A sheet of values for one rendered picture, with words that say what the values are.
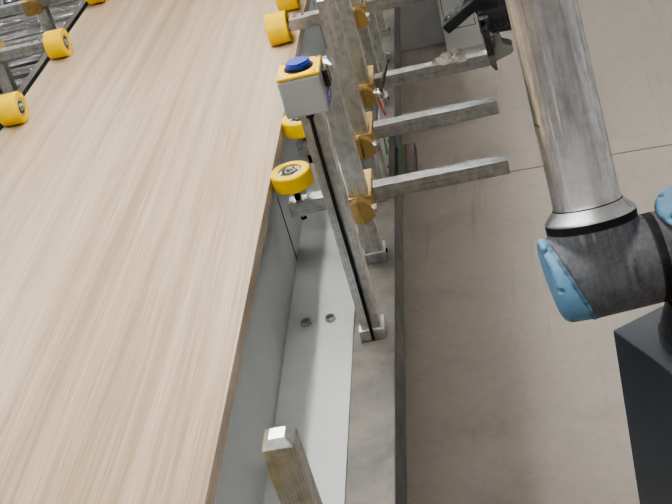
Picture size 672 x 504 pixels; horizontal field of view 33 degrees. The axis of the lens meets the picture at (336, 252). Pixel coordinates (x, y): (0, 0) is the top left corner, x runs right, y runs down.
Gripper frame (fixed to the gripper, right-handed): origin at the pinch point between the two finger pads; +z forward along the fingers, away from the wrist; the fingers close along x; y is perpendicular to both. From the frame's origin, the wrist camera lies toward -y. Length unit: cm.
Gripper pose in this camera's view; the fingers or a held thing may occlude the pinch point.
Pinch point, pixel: (492, 65)
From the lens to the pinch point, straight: 265.7
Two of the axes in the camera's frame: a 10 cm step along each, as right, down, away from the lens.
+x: 0.5, -5.1, 8.6
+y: 9.6, -2.0, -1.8
